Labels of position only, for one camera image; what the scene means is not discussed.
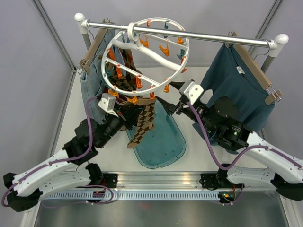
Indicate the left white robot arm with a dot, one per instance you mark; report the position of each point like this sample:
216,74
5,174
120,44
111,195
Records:
70,166

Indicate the teal plastic basin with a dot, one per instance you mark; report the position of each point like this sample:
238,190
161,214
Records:
161,146

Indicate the beige clothes hanger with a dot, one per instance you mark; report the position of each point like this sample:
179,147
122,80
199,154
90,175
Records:
254,68
92,48

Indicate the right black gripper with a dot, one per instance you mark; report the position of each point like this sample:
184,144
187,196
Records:
170,108

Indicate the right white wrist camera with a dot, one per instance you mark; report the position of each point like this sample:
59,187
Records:
191,90

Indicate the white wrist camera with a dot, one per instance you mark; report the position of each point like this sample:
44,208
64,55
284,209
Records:
107,104
191,90

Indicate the teal clip front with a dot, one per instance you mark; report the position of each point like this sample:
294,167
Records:
109,71

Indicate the left beige clothes hanger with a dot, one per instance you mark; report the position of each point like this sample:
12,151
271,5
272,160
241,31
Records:
92,48

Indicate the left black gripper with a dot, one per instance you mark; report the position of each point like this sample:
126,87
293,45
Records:
128,114

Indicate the beige orange argyle sock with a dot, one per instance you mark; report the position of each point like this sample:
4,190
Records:
128,59

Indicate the white round clip hanger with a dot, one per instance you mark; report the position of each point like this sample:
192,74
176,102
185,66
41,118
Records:
166,51

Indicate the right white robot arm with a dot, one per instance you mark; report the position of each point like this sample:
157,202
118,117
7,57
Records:
244,159

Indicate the metal clothes rack rail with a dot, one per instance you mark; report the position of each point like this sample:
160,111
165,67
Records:
83,23

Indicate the brown argyle sock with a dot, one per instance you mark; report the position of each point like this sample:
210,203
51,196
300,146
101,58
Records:
145,121
126,83

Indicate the orange clip right rim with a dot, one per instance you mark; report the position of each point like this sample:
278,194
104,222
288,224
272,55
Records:
152,94

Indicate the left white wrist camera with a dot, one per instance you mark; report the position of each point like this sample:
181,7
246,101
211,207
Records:
107,104

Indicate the white slotted cable duct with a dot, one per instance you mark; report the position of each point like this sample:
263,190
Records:
135,195

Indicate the teal long sleeve shirt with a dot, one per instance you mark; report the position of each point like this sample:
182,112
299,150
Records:
230,76

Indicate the right beige clothes hanger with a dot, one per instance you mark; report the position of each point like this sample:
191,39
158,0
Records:
254,68

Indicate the blue denim garment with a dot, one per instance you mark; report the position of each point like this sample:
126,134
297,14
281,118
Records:
91,84

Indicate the orange clip front left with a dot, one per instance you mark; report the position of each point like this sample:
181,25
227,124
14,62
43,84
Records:
134,100

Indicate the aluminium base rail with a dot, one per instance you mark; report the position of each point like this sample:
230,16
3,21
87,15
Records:
165,179

